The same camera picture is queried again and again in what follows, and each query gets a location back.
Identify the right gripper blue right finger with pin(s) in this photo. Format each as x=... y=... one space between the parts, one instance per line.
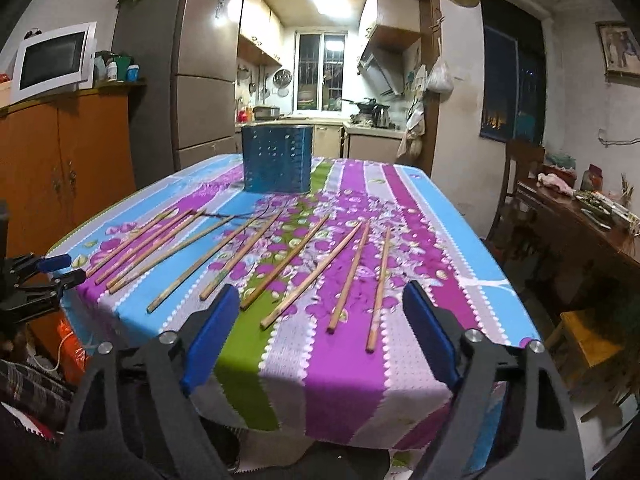
x=437 y=331

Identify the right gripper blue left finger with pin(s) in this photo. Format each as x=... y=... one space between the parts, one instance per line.
x=203 y=335

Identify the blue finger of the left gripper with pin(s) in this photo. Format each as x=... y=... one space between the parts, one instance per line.
x=70 y=279
x=51 y=264

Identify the wooden chopstick eight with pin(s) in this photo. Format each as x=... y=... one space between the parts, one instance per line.
x=287 y=302

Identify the kitchen window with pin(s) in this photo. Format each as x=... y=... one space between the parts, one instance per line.
x=320 y=63

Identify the wooden chopstick three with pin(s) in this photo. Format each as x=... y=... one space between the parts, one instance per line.
x=163 y=236

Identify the wooden chopstick four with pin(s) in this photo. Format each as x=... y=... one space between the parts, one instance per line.
x=122 y=282

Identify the wooden chopstick six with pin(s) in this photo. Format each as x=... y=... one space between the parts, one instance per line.
x=230 y=264

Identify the wooden chopstick five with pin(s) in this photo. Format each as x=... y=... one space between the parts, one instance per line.
x=159 y=299

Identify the wooden chopstick ten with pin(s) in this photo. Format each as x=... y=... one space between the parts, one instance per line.
x=379 y=295

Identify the wooden chopstick two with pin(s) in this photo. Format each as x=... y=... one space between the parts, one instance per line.
x=151 y=237

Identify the orange wooden cabinet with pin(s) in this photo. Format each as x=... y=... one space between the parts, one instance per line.
x=64 y=158

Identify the wooden chopstick nine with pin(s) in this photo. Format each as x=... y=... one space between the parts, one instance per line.
x=337 y=312

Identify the colourful floral tablecloth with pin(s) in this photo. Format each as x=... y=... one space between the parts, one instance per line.
x=320 y=347

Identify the wooden chopstick seven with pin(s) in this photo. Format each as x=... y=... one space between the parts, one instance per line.
x=262 y=286

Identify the dark wooden side table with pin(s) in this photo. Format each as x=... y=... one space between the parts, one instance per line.
x=581 y=265

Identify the white microwave oven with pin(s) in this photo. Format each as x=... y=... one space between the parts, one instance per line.
x=60 y=59

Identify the white bottle on cabinet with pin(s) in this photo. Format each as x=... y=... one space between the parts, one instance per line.
x=111 y=71

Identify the blue perforated utensil holder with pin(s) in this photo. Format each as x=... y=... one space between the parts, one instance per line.
x=277 y=158

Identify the dark wooden chair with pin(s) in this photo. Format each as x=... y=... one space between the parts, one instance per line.
x=523 y=160

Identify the steel kettle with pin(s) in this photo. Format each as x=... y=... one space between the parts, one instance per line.
x=381 y=116

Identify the black wok on stove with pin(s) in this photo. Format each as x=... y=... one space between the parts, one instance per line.
x=366 y=106

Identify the grey three-door refrigerator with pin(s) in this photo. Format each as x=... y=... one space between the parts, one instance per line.
x=186 y=53

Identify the white hanging plastic bag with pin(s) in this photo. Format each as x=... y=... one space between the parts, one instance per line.
x=439 y=79

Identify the dark room window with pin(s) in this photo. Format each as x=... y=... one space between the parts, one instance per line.
x=515 y=82

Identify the steel range hood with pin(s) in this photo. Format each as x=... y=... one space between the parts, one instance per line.
x=385 y=70

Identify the framed wall picture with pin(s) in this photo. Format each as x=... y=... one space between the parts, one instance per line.
x=620 y=50

